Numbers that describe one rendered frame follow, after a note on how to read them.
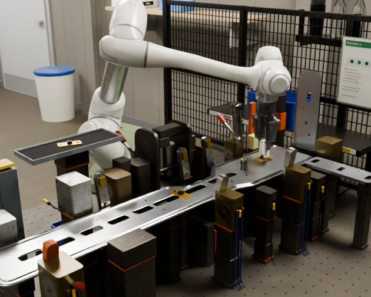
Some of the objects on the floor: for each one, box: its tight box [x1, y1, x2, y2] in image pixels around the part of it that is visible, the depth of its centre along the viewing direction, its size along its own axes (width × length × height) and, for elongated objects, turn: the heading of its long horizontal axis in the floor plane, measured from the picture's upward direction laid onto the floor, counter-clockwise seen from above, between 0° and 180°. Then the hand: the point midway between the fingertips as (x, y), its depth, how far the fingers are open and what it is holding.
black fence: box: [162, 0, 371, 200], centre depth 280 cm, size 14×197×155 cm, turn 44°
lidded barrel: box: [33, 65, 75, 122], centre depth 616 cm, size 47×47×58 cm
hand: (264, 148), depth 214 cm, fingers closed, pressing on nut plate
